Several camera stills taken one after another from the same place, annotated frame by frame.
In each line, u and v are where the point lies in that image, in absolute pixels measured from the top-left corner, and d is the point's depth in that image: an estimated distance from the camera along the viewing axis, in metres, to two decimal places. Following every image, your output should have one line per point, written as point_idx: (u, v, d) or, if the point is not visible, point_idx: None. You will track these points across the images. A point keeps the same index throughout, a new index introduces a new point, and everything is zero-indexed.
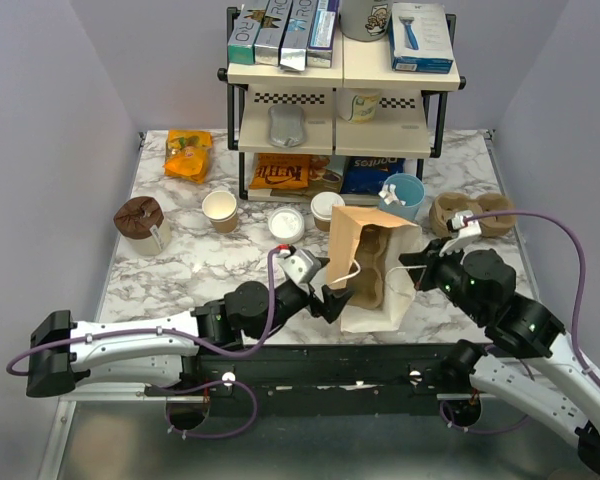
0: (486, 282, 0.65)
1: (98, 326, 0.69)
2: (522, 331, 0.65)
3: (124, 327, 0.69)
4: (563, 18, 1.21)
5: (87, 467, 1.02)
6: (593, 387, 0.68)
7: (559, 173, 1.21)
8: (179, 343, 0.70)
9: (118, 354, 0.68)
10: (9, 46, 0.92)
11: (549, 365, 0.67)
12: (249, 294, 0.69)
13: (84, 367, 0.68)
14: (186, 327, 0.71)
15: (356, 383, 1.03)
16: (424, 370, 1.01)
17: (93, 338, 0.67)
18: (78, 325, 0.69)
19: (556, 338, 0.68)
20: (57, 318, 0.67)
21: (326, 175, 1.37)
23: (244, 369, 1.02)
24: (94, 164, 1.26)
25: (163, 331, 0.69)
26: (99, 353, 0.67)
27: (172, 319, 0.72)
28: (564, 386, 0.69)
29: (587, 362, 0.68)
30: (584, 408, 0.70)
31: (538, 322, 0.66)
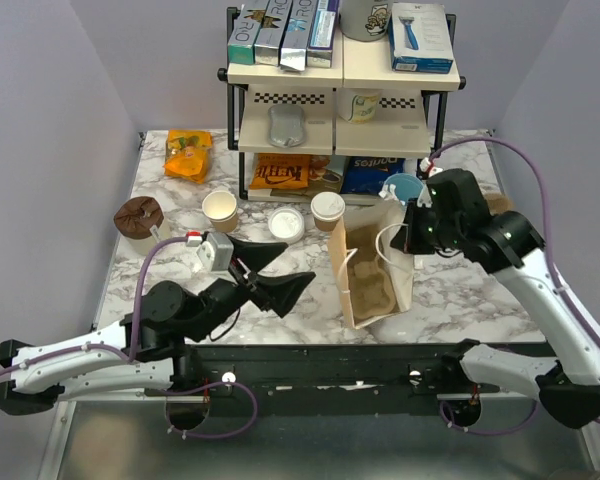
0: (444, 184, 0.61)
1: (36, 351, 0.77)
2: (493, 235, 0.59)
3: (55, 349, 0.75)
4: (563, 18, 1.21)
5: (87, 467, 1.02)
6: (564, 310, 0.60)
7: (559, 173, 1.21)
8: (107, 356, 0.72)
9: (53, 375, 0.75)
10: (8, 45, 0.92)
11: (517, 276, 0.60)
12: (161, 296, 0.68)
13: (35, 389, 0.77)
14: (110, 339, 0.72)
15: (356, 383, 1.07)
16: (424, 370, 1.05)
17: (26, 364, 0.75)
18: (19, 352, 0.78)
19: (532, 250, 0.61)
20: (2, 350, 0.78)
21: (326, 176, 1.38)
23: (245, 369, 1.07)
24: (94, 164, 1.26)
25: (87, 347, 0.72)
26: (35, 376, 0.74)
27: (101, 332, 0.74)
28: (531, 307, 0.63)
29: (561, 281, 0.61)
30: (550, 336, 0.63)
31: (516, 230, 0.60)
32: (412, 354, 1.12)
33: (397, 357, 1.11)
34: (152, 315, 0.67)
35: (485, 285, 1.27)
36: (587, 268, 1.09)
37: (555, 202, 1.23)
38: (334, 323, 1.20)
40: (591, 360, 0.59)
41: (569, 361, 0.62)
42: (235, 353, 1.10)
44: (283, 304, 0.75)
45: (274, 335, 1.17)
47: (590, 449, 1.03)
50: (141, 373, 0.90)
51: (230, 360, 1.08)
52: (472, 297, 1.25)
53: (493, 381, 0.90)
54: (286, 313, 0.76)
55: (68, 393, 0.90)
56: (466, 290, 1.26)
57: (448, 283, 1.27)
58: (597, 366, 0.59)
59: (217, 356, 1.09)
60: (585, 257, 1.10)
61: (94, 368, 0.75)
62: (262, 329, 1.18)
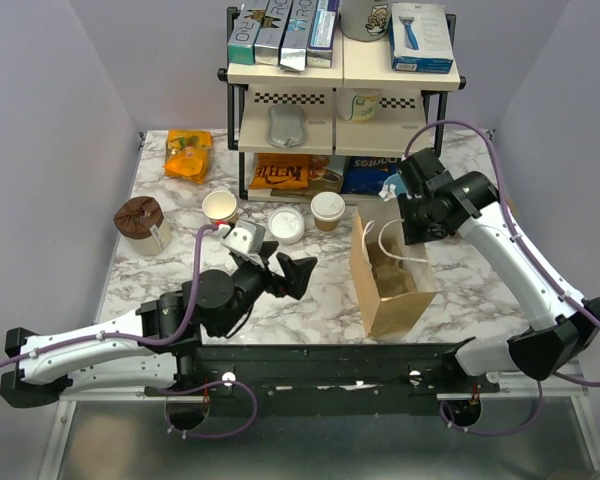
0: (407, 163, 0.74)
1: (46, 339, 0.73)
2: (451, 190, 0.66)
3: (66, 338, 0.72)
4: (564, 17, 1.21)
5: (87, 467, 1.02)
6: (520, 256, 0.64)
7: (558, 173, 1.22)
8: (122, 347, 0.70)
9: (65, 365, 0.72)
10: (8, 46, 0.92)
11: (475, 228, 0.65)
12: (211, 284, 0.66)
13: (43, 378, 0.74)
14: (127, 326, 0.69)
15: (356, 383, 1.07)
16: (424, 370, 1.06)
17: (37, 353, 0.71)
18: (28, 341, 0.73)
19: (490, 204, 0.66)
20: (10, 337, 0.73)
21: (326, 176, 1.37)
23: (244, 370, 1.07)
24: (93, 164, 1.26)
25: (103, 336, 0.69)
26: (45, 365, 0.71)
27: (116, 322, 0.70)
28: (492, 257, 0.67)
29: (517, 230, 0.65)
30: (512, 284, 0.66)
31: (476, 185, 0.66)
32: (413, 353, 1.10)
33: (397, 357, 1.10)
34: (211, 303, 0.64)
35: (485, 285, 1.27)
36: (586, 268, 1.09)
37: (555, 202, 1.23)
38: (334, 323, 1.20)
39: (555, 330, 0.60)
40: (546, 301, 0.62)
41: (529, 306, 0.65)
42: (235, 353, 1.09)
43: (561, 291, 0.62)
44: (301, 289, 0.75)
45: (274, 335, 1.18)
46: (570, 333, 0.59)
47: (591, 449, 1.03)
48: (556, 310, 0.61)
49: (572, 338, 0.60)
50: (146, 370, 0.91)
51: (229, 361, 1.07)
52: (472, 297, 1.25)
53: (486, 369, 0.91)
54: (301, 296, 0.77)
55: (72, 388, 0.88)
56: (466, 290, 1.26)
57: (448, 283, 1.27)
58: (553, 308, 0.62)
59: (217, 356, 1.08)
60: (585, 257, 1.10)
61: (107, 357, 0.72)
62: (262, 329, 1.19)
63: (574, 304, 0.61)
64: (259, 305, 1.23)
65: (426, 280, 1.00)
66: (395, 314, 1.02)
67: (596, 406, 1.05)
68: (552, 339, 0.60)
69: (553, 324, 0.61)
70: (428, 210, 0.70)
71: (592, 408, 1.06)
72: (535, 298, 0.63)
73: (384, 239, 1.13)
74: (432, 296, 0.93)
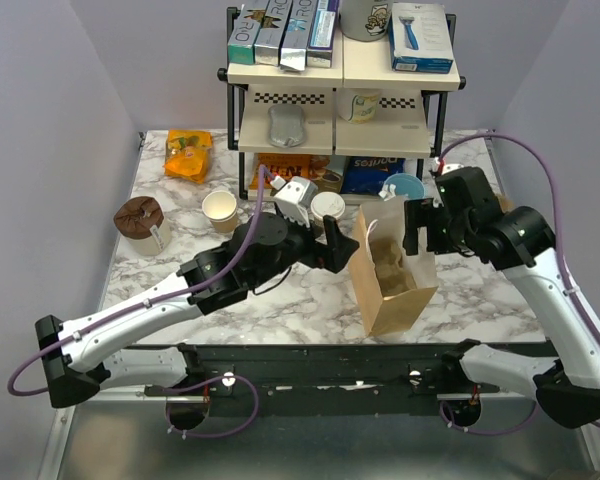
0: (454, 181, 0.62)
1: (85, 320, 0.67)
2: (506, 231, 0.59)
3: (109, 313, 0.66)
4: (564, 17, 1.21)
5: (87, 468, 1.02)
6: (572, 312, 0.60)
7: (559, 173, 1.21)
8: (173, 308, 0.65)
9: (113, 342, 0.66)
10: (8, 46, 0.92)
11: (529, 277, 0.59)
12: (263, 225, 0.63)
13: (90, 363, 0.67)
14: (170, 286, 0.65)
15: (356, 383, 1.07)
16: (424, 370, 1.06)
17: (80, 334, 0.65)
18: (64, 326, 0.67)
19: (544, 249, 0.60)
20: (43, 324, 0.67)
21: (326, 175, 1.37)
23: (244, 370, 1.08)
24: (94, 164, 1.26)
25: (150, 301, 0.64)
26: (92, 346, 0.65)
27: (159, 286, 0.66)
28: (539, 309, 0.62)
29: (572, 283, 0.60)
30: (555, 338, 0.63)
31: (530, 229, 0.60)
32: (413, 354, 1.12)
33: (397, 357, 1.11)
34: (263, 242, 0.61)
35: (485, 285, 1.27)
36: (586, 268, 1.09)
37: None
38: (334, 323, 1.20)
39: None
40: (595, 363, 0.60)
41: (572, 363, 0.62)
42: (235, 353, 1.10)
43: None
44: (338, 262, 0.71)
45: (274, 335, 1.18)
46: None
47: (590, 449, 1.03)
48: None
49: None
50: (163, 364, 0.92)
51: (230, 361, 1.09)
52: (473, 297, 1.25)
53: (491, 378, 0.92)
54: (339, 269, 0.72)
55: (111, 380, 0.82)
56: (466, 290, 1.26)
57: (448, 283, 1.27)
58: None
59: (216, 356, 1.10)
60: (584, 257, 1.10)
61: (159, 325, 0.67)
62: (262, 330, 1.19)
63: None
64: (259, 305, 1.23)
65: (425, 275, 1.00)
66: (396, 312, 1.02)
67: None
68: (598, 404, 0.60)
69: (598, 388, 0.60)
70: (468, 241, 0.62)
71: None
72: (580, 356, 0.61)
73: (384, 237, 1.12)
74: (433, 292, 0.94)
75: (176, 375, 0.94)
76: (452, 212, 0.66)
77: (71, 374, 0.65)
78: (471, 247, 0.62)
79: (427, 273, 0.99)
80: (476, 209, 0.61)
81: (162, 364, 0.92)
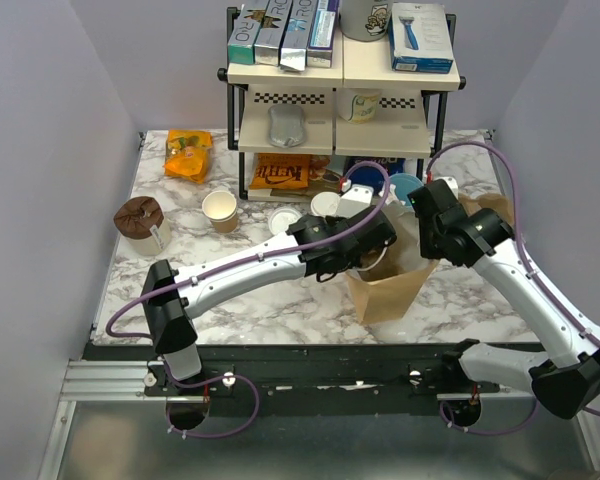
0: (422, 192, 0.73)
1: (199, 267, 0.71)
2: (466, 229, 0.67)
3: (225, 262, 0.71)
4: (563, 17, 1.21)
5: (87, 467, 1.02)
6: (538, 293, 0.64)
7: (558, 174, 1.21)
8: (283, 265, 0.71)
9: (227, 290, 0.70)
10: (8, 46, 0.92)
11: (490, 265, 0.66)
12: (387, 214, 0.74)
13: (199, 311, 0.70)
14: (283, 243, 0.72)
15: (356, 383, 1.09)
16: (424, 370, 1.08)
17: (197, 278, 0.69)
18: (180, 272, 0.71)
19: (504, 240, 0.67)
20: (157, 268, 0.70)
21: (326, 175, 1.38)
23: (244, 370, 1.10)
24: (94, 164, 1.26)
25: (265, 254, 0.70)
26: (208, 291, 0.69)
27: (269, 243, 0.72)
28: (510, 295, 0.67)
29: (532, 266, 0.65)
30: (533, 323, 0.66)
31: (488, 224, 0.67)
32: (413, 354, 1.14)
33: (398, 357, 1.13)
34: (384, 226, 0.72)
35: (485, 285, 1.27)
36: (584, 268, 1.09)
37: (554, 202, 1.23)
38: (334, 323, 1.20)
39: (580, 369, 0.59)
40: (567, 339, 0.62)
41: (551, 344, 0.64)
42: (235, 353, 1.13)
43: (582, 328, 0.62)
44: None
45: (274, 335, 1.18)
46: (593, 371, 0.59)
47: (590, 449, 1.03)
48: (578, 348, 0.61)
49: (597, 376, 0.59)
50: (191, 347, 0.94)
51: (230, 361, 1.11)
52: (472, 297, 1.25)
53: (491, 378, 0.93)
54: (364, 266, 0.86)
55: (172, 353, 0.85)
56: (466, 290, 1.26)
57: (448, 283, 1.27)
58: (575, 346, 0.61)
59: (217, 356, 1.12)
60: (582, 257, 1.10)
61: (264, 280, 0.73)
62: (262, 330, 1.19)
63: (596, 342, 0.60)
64: (259, 305, 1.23)
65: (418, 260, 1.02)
66: (389, 299, 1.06)
67: (595, 407, 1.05)
68: (576, 381, 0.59)
69: (576, 362, 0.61)
70: (440, 244, 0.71)
71: (591, 408, 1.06)
72: (554, 334, 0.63)
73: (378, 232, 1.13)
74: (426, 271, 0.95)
75: (194, 368, 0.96)
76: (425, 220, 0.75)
77: (187, 317, 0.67)
78: (445, 249, 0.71)
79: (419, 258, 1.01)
80: (442, 214, 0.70)
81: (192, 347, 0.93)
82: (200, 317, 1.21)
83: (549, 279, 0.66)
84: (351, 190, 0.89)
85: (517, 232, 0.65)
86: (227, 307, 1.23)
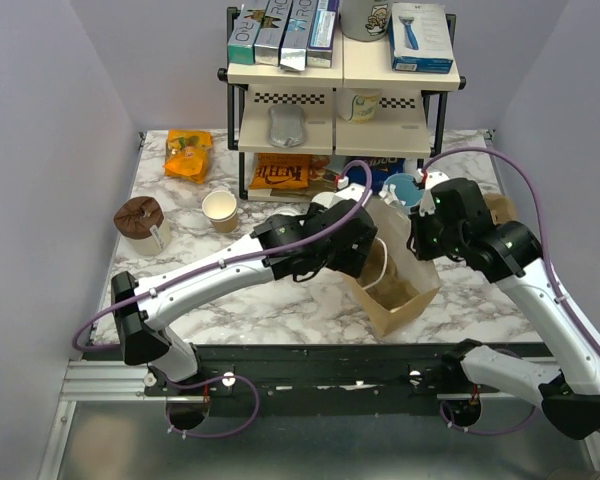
0: (450, 194, 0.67)
1: (159, 278, 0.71)
2: (494, 245, 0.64)
3: (184, 272, 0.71)
4: (564, 16, 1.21)
5: (87, 467, 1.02)
6: (565, 319, 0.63)
7: (558, 174, 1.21)
8: (245, 270, 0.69)
9: (187, 299, 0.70)
10: (7, 46, 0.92)
11: (519, 286, 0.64)
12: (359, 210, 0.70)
13: (163, 322, 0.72)
14: (246, 249, 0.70)
15: (356, 383, 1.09)
16: (424, 370, 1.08)
17: (156, 290, 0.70)
18: (140, 283, 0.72)
19: (533, 260, 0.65)
20: (118, 281, 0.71)
21: (326, 176, 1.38)
23: (244, 369, 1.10)
24: (94, 165, 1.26)
25: (226, 262, 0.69)
26: (167, 302, 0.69)
27: (232, 248, 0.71)
28: (532, 317, 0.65)
29: (561, 290, 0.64)
30: (552, 347, 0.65)
31: (517, 241, 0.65)
32: (413, 354, 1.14)
33: (398, 357, 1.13)
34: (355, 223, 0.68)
35: (485, 285, 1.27)
36: (583, 268, 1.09)
37: (554, 203, 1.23)
38: (334, 323, 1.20)
39: None
40: (592, 369, 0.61)
41: (571, 371, 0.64)
42: (235, 353, 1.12)
43: None
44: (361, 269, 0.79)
45: (274, 335, 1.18)
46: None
47: (590, 449, 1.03)
48: None
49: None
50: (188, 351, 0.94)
51: (230, 361, 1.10)
52: (473, 297, 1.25)
53: (490, 381, 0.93)
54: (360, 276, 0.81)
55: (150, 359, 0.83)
56: (466, 290, 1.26)
57: (448, 283, 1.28)
58: (599, 377, 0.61)
59: (216, 356, 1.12)
60: (582, 256, 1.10)
61: (229, 286, 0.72)
62: (262, 329, 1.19)
63: None
64: (259, 305, 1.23)
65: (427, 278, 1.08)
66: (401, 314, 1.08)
67: None
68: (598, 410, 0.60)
69: (598, 394, 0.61)
70: (461, 253, 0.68)
71: None
72: (579, 364, 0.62)
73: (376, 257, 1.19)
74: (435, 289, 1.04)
75: (190, 369, 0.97)
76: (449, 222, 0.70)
77: (146, 331, 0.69)
78: (464, 258, 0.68)
79: (428, 271, 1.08)
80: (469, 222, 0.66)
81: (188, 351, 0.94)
82: (200, 317, 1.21)
83: (575, 303, 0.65)
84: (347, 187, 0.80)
85: (547, 252, 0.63)
86: (227, 307, 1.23)
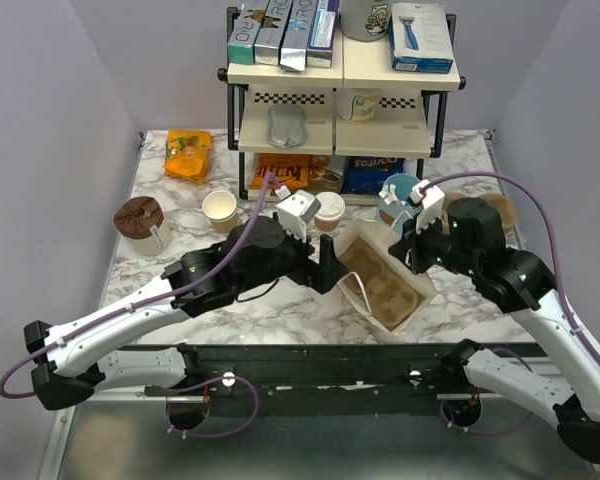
0: (471, 223, 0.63)
1: (69, 325, 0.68)
2: (509, 278, 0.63)
3: (93, 319, 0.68)
4: (563, 16, 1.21)
5: (86, 468, 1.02)
6: (582, 351, 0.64)
7: (558, 173, 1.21)
8: (155, 312, 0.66)
9: (98, 346, 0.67)
10: (8, 46, 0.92)
11: (536, 320, 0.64)
12: (266, 231, 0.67)
13: (77, 369, 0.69)
14: (156, 291, 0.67)
15: (356, 383, 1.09)
16: (424, 370, 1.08)
17: (65, 340, 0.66)
18: (51, 332, 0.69)
19: (546, 292, 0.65)
20: (28, 331, 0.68)
21: (326, 175, 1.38)
23: (244, 369, 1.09)
24: (94, 164, 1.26)
25: (134, 306, 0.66)
26: (77, 351, 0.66)
27: (143, 291, 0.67)
28: (548, 347, 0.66)
29: (577, 322, 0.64)
30: (569, 375, 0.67)
31: (530, 272, 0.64)
32: (413, 354, 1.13)
33: (398, 357, 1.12)
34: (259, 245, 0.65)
35: None
36: (584, 269, 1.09)
37: (555, 203, 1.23)
38: (334, 323, 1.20)
39: None
40: None
41: (589, 399, 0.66)
42: (234, 353, 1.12)
43: None
44: (326, 282, 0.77)
45: (274, 335, 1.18)
46: None
47: None
48: None
49: None
50: (161, 365, 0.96)
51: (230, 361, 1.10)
52: (473, 297, 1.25)
53: (494, 389, 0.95)
54: (325, 289, 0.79)
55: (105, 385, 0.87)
56: (466, 290, 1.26)
57: (448, 283, 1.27)
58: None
59: (216, 356, 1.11)
60: (582, 257, 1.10)
61: (144, 328, 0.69)
62: (262, 329, 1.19)
63: None
64: (259, 306, 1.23)
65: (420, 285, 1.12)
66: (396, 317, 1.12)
67: None
68: None
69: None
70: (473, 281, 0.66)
71: None
72: (597, 395, 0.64)
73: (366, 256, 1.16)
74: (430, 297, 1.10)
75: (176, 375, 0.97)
76: (460, 247, 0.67)
77: (58, 380, 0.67)
78: (475, 285, 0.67)
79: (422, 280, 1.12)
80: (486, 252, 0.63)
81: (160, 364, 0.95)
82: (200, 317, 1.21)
83: (588, 332, 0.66)
84: (288, 198, 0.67)
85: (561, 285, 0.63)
86: (227, 307, 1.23)
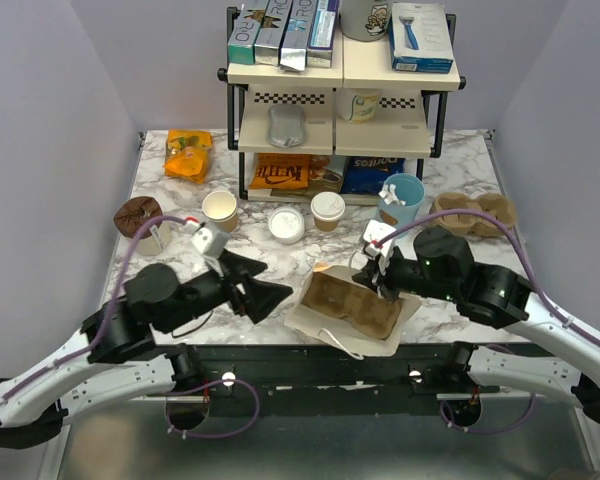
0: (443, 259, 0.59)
1: (12, 382, 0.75)
2: (492, 299, 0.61)
3: (28, 376, 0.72)
4: (564, 16, 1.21)
5: (86, 468, 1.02)
6: (578, 339, 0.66)
7: (558, 173, 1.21)
8: (76, 368, 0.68)
9: (35, 401, 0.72)
10: (8, 45, 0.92)
11: (530, 327, 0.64)
12: (157, 278, 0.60)
13: (25, 420, 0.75)
14: (72, 349, 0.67)
15: (356, 383, 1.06)
16: (424, 370, 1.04)
17: (5, 398, 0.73)
18: None
19: (527, 296, 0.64)
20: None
21: (326, 175, 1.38)
23: (245, 369, 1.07)
24: (94, 165, 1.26)
25: (53, 365, 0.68)
26: (16, 407, 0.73)
27: (65, 346, 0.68)
28: (548, 344, 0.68)
29: (565, 315, 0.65)
30: (572, 360, 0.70)
31: (507, 286, 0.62)
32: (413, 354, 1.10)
33: (397, 357, 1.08)
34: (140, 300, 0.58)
35: None
36: (584, 268, 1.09)
37: (554, 203, 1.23)
38: None
39: None
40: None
41: (598, 375, 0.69)
42: (234, 353, 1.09)
43: None
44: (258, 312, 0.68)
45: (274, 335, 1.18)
46: None
47: (590, 449, 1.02)
48: None
49: None
50: (142, 380, 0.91)
51: (230, 361, 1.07)
52: None
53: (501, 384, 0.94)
54: (260, 317, 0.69)
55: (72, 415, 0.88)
56: None
57: None
58: None
59: (216, 356, 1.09)
60: (582, 256, 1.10)
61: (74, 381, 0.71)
62: (262, 329, 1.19)
63: None
64: None
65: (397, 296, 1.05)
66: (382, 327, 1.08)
67: None
68: None
69: None
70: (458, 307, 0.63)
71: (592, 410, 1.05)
72: None
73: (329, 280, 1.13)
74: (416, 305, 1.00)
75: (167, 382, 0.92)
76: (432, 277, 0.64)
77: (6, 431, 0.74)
78: (460, 310, 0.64)
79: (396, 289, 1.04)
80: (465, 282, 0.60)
81: (140, 380, 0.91)
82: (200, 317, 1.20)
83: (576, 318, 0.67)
84: (195, 231, 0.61)
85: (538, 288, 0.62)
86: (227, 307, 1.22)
